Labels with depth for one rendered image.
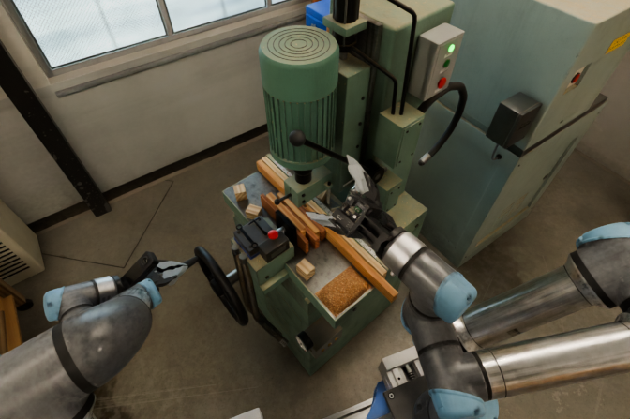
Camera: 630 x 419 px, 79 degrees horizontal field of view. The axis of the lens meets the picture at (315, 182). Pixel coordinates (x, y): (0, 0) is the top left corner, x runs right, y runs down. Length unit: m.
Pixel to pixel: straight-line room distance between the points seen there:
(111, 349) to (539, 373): 0.65
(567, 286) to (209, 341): 1.63
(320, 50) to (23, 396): 0.75
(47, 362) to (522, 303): 0.83
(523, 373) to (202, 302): 1.72
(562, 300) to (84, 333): 0.83
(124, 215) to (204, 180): 0.54
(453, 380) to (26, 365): 0.62
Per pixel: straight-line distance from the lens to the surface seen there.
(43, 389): 0.69
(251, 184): 1.37
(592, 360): 0.78
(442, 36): 0.99
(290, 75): 0.80
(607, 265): 0.88
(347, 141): 1.05
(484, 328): 0.94
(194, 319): 2.15
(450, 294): 0.65
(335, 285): 1.10
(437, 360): 0.72
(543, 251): 2.60
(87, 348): 0.67
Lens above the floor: 1.92
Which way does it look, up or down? 49 degrees down
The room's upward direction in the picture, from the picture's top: straight up
